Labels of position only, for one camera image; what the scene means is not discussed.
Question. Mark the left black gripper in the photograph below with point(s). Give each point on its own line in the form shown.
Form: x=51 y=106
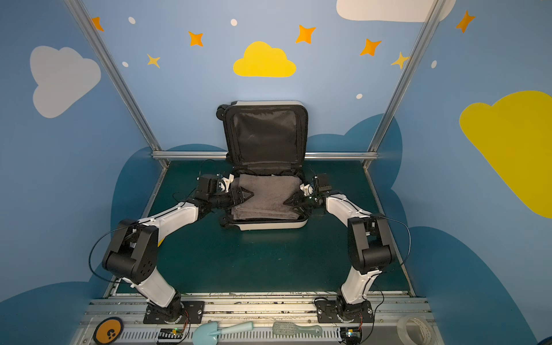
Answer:
x=228 y=200

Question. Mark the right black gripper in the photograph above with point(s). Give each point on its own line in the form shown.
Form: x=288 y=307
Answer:
x=305 y=200

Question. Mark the grey towel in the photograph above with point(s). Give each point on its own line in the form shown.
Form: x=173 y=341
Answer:
x=270 y=195

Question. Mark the white hard-shell suitcase black lining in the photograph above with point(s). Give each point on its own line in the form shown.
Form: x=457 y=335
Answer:
x=265 y=138

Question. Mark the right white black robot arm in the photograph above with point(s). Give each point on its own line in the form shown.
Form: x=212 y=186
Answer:
x=370 y=250

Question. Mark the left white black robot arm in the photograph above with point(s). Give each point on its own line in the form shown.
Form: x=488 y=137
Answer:
x=132 y=254

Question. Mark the pale green hair brush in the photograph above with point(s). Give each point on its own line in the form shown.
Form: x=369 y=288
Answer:
x=281 y=328

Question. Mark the teal toy shovel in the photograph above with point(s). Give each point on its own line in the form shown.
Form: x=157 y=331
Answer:
x=208 y=334

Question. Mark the right small circuit board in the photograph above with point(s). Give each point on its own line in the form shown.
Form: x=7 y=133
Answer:
x=350 y=336

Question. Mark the small circuit board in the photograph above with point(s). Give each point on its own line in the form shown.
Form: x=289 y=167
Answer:
x=350 y=336
x=170 y=336

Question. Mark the left small circuit board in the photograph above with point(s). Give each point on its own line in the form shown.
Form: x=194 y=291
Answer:
x=170 y=336

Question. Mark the orange black round disc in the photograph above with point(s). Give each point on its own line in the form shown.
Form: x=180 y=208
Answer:
x=108 y=331

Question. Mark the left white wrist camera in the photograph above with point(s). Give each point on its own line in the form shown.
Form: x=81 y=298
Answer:
x=224 y=183

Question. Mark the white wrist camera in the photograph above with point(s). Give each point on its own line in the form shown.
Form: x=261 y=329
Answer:
x=224 y=183
x=307 y=190

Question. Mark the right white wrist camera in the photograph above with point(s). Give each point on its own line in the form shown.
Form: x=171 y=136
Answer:
x=307 y=190

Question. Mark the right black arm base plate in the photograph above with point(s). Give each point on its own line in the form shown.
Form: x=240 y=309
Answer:
x=338 y=311

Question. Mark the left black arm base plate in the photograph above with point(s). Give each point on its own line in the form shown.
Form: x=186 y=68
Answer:
x=194 y=311

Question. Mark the left aluminium frame post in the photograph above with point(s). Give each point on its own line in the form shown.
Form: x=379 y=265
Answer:
x=85 y=22

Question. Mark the aluminium frame post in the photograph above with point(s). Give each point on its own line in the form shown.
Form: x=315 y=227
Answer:
x=420 y=46
x=85 y=22

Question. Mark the right aluminium frame post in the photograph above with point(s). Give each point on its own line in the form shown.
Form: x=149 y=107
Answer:
x=420 y=46

